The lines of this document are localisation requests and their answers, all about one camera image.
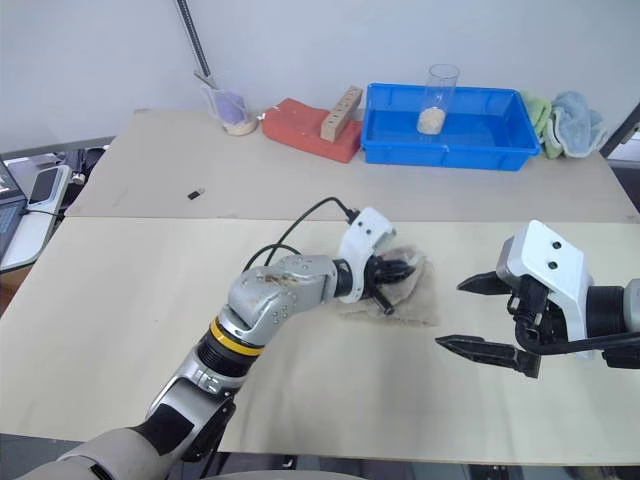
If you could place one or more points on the red folded cloth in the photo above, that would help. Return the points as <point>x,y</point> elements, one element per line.
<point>300,127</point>

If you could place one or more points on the threaded metal rod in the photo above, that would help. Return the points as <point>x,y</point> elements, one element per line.
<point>192,35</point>

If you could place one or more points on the green cloth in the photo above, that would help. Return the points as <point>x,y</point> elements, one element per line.
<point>537,112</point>

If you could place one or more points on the light blue cloth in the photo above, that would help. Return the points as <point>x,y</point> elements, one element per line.
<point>577,122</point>

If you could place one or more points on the smartphone with white case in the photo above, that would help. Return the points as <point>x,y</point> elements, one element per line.
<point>44,186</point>

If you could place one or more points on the laptop computer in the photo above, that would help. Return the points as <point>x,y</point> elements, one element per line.
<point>10,215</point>

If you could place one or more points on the blue plastic bin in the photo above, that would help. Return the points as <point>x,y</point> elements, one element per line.
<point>450,127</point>

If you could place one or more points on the clear plastic bag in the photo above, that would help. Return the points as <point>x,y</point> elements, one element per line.
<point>422,300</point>

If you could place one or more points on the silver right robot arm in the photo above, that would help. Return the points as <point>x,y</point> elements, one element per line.
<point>612,310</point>

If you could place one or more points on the small black object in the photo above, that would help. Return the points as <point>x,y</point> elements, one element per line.
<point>196,193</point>

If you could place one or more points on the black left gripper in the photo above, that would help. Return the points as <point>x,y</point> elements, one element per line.
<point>371,280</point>

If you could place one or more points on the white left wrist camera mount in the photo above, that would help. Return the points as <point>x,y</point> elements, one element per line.
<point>362,235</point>

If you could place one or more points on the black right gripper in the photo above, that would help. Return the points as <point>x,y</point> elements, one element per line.
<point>532,305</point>

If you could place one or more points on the wooden block with holes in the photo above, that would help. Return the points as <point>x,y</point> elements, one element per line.
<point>340,115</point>

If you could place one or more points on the dark metal frame bar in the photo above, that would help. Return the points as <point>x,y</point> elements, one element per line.
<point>622,130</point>

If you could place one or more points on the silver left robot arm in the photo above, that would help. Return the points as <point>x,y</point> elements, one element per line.
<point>280,295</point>

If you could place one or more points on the clear measuring cup with grains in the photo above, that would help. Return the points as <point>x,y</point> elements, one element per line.
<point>230,107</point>

